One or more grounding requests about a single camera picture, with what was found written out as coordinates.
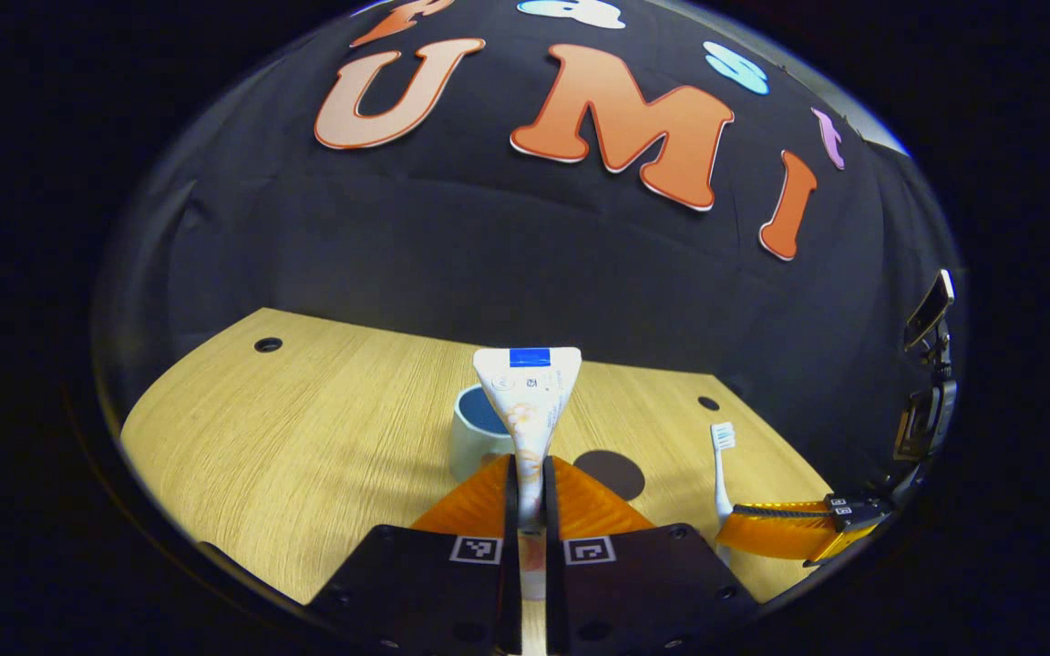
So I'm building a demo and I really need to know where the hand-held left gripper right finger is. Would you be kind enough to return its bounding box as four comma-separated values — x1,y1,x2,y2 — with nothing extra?
543,455,760,656

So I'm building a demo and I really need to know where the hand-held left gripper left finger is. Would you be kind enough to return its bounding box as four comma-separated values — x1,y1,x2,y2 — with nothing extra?
305,455,523,656

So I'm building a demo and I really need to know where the white toothpaste tube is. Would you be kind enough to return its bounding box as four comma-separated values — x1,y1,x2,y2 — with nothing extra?
472,347,583,603

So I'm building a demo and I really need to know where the white toothbrush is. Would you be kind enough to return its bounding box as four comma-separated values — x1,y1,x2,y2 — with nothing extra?
709,421,739,531

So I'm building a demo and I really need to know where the dark brown round coaster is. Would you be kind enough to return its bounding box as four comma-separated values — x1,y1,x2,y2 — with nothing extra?
572,450,647,503

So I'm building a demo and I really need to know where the light blue cup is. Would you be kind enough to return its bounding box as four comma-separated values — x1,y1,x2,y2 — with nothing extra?
449,384,518,485

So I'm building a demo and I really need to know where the black backdrop cloth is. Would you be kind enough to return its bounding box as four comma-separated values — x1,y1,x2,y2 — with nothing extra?
92,0,970,513

